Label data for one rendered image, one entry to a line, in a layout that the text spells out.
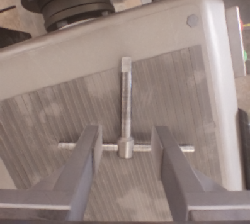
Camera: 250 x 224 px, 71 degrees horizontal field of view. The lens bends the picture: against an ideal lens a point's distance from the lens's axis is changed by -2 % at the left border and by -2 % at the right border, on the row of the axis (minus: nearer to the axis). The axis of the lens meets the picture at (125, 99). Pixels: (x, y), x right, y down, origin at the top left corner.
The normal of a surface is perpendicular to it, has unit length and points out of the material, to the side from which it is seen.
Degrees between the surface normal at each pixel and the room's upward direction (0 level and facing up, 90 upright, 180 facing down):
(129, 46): 0
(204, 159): 0
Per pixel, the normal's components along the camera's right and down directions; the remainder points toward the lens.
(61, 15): -0.19, 0.29
